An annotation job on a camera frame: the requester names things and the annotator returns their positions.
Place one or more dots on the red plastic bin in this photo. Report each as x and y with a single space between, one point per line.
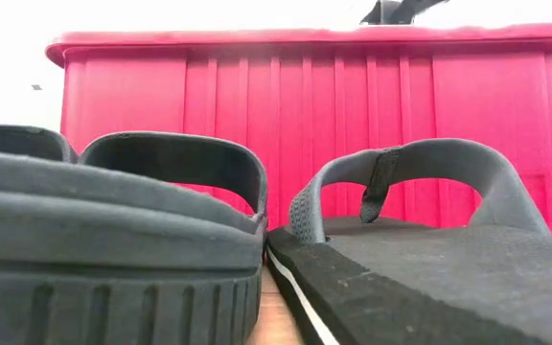
305 96

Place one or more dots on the black flip-flop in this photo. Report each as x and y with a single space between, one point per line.
448 287

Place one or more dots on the small grey ceiling fixture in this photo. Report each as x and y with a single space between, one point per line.
36 87

